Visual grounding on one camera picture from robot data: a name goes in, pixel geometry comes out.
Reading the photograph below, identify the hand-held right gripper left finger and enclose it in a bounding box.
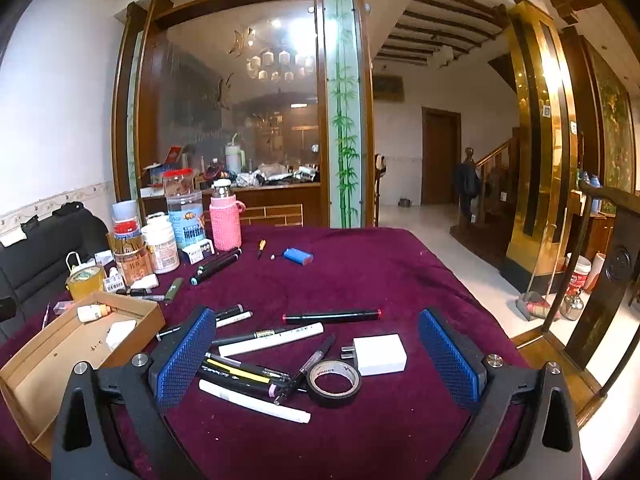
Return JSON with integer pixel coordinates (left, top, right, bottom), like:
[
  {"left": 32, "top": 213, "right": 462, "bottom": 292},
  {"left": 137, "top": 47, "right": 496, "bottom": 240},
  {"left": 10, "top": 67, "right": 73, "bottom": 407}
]
[{"left": 50, "top": 306, "right": 217, "bottom": 480}]

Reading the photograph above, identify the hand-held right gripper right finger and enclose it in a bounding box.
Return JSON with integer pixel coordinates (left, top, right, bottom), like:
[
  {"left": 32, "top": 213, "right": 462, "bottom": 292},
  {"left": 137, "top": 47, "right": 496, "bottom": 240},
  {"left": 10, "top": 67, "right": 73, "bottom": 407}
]
[{"left": 417, "top": 308, "right": 586, "bottom": 480}]

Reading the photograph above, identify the cardboard box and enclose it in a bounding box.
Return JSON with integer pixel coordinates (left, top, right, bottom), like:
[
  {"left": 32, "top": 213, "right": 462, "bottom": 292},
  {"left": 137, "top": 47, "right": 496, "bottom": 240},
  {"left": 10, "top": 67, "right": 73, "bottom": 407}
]
[{"left": 0, "top": 290, "right": 166, "bottom": 448}]

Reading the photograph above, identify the black tape roll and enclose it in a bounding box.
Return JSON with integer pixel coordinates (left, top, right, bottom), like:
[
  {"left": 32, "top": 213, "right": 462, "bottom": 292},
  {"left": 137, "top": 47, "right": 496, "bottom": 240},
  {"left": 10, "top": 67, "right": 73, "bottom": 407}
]
[{"left": 306, "top": 360, "right": 362, "bottom": 408}]

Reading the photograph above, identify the black and yellow pen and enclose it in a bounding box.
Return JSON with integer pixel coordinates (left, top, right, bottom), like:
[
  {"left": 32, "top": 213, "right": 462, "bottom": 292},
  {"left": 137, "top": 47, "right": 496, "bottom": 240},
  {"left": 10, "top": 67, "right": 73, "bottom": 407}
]
[{"left": 205, "top": 354, "right": 291, "bottom": 381}]

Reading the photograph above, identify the thin black and white pen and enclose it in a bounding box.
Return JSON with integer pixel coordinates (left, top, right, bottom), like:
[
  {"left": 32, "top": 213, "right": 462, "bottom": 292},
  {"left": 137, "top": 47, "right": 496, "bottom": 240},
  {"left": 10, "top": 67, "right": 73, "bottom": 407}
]
[{"left": 156, "top": 311, "right": 253, "bottom": 342}]

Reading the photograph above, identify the black pen with pink end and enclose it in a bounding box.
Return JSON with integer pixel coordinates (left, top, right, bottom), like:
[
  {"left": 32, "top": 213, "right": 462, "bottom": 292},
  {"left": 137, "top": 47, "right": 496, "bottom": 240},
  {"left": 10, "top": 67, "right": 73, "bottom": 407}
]
[{"left": 199, "top": 365, "right": 282, "bottom": 401}]

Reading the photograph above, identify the black marker with grey cap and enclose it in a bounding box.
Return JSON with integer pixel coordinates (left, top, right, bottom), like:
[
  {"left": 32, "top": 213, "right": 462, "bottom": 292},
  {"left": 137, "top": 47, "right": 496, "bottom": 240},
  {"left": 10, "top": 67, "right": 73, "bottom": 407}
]
[{"left": 215, "top": 303, "right": 246, "bottom": 328}]

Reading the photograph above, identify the white charger plug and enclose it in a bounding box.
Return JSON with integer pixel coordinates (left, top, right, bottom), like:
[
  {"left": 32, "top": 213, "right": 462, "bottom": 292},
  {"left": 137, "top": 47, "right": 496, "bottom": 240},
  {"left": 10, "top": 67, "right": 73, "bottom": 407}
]
[{"left": 341, "top": 334, "right": 407, "bottom": 377}]

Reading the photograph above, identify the black pen with gold band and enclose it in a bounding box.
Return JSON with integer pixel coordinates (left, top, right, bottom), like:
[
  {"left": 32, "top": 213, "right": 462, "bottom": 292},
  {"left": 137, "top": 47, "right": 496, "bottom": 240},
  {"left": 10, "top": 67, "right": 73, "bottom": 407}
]
[{"left": 212, "top": 328, "right": 288, "bottom": 346}]

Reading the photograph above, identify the white eraser block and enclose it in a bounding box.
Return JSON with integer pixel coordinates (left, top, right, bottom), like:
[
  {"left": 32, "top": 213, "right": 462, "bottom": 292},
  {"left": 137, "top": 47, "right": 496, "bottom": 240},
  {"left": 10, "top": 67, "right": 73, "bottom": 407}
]
[{"left": 105, "top": 320, "right": 138, "bottom": 349}]

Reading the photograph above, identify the plain white marker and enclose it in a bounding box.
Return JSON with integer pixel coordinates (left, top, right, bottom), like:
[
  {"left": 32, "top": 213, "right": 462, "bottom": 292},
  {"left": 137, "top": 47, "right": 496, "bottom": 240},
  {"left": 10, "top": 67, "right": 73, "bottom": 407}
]
[{"left": 198, "top": 379, "right": 311, "bottom": 423}]

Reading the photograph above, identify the white brush pen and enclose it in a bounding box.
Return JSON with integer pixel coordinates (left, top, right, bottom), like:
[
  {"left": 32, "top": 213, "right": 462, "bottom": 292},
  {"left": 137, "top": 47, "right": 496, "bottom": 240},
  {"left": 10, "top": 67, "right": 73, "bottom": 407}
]
[{"left": 218, "top": 323, "right": 324, "bottom": 358}]

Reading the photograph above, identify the red dustpan with broom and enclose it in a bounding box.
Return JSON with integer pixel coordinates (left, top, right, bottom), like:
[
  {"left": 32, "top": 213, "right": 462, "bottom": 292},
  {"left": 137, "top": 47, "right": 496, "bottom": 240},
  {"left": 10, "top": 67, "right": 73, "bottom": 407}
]
[{"left": 515, "top": 210, "right": 568, "bottom": 322}]

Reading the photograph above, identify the small white dropper bottle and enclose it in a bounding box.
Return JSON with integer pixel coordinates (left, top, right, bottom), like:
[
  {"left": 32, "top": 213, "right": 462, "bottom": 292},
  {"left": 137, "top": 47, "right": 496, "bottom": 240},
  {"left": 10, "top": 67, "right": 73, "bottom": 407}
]
[{"left": 76, "top": 304, "right": 112, "bottom": 322}]

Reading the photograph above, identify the small white carton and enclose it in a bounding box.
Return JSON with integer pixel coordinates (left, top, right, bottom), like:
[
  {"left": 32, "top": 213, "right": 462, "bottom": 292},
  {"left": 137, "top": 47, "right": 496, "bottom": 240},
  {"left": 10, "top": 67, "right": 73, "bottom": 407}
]
[{"left": 182, "top": 240, "right": 216, "bottom": 263}]

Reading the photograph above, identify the orange tea tin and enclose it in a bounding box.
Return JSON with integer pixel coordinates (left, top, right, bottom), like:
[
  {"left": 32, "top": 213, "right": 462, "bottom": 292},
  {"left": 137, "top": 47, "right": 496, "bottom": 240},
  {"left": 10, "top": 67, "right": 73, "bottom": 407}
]
[{"left": 107, "top": 234, "right": 149, "bottom": 287}]

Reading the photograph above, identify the white pill bottle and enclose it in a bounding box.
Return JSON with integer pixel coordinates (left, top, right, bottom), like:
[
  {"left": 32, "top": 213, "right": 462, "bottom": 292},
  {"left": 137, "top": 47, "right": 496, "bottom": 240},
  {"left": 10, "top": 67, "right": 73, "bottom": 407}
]
[{"left": 141, "top": 217, "right": 180, "bottom": 275}]

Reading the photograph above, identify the yellow glue jar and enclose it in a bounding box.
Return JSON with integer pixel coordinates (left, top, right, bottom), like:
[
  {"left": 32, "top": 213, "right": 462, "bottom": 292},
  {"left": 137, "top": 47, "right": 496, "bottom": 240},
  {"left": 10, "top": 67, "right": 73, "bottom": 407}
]
[{"left": 66, "top": 265, "right": 107, "bottom": 303}]

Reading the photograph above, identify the burgundy velvet tablecloth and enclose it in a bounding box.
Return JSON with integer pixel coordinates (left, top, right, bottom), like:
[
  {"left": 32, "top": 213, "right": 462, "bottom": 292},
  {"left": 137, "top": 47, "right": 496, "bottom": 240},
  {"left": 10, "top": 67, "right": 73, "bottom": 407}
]
[{"left": 0, "top": 225, "right": 551, "bottom": 480}]

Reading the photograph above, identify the black marker with red caps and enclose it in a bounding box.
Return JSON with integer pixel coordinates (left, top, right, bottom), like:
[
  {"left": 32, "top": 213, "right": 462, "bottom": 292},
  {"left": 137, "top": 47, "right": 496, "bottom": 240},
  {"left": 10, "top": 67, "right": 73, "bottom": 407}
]
[{"left": 281, "top": 308, "right": 385, "bottom": 324}]

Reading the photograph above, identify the clear black gel pen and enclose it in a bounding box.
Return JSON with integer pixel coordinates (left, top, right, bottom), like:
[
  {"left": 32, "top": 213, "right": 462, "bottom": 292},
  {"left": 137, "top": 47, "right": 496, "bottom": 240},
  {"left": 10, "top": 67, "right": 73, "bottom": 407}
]
[{"left": 273, "top": 335, "right": 337, "bottom": 406}]

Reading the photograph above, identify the wooden staircase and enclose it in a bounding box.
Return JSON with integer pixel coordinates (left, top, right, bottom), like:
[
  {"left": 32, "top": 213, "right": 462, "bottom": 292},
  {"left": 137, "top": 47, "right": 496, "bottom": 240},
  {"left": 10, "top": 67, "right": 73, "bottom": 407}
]
[{"left": 449, "top": 130, "right": 522, "bottom": 267}]

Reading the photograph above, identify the silver kettle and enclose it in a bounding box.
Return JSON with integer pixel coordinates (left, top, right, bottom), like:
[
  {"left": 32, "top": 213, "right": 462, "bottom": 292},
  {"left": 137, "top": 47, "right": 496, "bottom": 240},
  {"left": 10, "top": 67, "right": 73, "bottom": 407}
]
[{"left": 560, "top": 291, "right": 587, "bottom": 321}]

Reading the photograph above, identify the bottle in pink knit sleeve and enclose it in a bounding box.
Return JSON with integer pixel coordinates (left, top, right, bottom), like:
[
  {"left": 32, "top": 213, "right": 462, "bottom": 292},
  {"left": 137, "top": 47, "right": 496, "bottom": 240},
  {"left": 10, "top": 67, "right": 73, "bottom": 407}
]
[{"left": 210, "top": 178, "right": 246, "bottom": 252}]

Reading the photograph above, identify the clear jar with red lid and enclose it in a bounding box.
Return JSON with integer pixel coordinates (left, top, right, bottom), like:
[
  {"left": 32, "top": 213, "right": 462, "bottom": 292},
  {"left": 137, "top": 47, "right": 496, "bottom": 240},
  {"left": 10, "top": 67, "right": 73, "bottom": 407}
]
[{"left": 162, "top": 169, "right": 207, "bottom": 252}]

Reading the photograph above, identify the white bucket with red label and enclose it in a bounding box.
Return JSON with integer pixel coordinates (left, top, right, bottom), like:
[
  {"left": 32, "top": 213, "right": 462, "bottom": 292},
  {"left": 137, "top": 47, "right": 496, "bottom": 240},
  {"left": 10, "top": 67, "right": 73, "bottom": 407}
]
[{"left": 565, "top": 254, "right": 594, "bottom": 293}]

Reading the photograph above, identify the black sofa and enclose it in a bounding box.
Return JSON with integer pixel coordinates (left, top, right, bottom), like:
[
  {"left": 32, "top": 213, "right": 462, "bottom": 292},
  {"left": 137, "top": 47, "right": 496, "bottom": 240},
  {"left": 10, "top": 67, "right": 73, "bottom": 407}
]
[{"left": 0, "top": 202, "right": 110, "bottom": 343}]

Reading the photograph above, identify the dark hanging jacket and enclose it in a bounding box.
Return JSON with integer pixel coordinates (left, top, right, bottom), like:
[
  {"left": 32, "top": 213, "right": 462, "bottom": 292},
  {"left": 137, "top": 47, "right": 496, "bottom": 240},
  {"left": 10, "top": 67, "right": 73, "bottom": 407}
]
[{"left": 452, "top": 161, "right": 482, "bottom": 199}]

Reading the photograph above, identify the wooden cabinet counter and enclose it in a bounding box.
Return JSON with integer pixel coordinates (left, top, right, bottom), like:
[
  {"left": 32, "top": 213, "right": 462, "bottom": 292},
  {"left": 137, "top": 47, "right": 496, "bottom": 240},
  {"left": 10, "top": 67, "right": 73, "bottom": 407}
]
[{"left": 141, "top": 182, "right": 323, "bottom": 228}]

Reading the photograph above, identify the dark wooden chair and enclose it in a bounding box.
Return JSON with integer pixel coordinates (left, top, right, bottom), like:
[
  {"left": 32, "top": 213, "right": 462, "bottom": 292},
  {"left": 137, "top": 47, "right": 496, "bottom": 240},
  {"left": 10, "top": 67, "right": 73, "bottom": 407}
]
[{"left": 542, "top": 180, "right": 640, "bottom": 413}]

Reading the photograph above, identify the brown wooden door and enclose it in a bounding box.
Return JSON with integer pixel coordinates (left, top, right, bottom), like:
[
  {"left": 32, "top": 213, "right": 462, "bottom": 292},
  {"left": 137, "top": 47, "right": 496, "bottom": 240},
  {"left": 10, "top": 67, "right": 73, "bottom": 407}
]
[{"left": 421, "top": 106, "right": 461, "bottom": 206}]

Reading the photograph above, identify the white tumbler with straw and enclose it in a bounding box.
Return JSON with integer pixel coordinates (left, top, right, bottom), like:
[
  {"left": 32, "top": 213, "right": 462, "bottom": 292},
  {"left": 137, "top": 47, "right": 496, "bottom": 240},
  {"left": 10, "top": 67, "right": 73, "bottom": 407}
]
[{"left": 225, "top": 132, "right": 245, "bottom": 174}]

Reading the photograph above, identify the gold mirrored pillar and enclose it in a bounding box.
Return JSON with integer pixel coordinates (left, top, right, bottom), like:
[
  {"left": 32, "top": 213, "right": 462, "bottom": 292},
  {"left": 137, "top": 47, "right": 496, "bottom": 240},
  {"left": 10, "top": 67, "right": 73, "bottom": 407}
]
[{"left": 504, "top": 0, "right": 577, "bottom": 292}]

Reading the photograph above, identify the bamboo painted glass panel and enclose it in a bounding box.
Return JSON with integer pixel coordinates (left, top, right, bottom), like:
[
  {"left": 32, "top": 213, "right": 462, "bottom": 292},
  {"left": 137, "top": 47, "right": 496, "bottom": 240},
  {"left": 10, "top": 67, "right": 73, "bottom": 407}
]
[{"left": 324, "top": 0, "right": 364, "bottom": 229}]

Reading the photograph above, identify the framed landscape painting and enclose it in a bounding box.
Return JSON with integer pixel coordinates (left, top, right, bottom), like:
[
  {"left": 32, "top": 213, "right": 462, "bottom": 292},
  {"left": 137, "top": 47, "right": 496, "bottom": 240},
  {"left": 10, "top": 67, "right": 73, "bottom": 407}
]
[{"left": 584, "top": 39, "right": 637, "bottom": 196}]

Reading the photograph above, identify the small framed wall picture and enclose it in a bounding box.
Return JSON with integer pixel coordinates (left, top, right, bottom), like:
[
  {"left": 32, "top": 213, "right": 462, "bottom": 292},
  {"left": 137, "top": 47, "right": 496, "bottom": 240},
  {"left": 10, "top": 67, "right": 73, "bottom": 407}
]
[{"left": 373, "top": 75, "right": 405, "bottom": 102}]

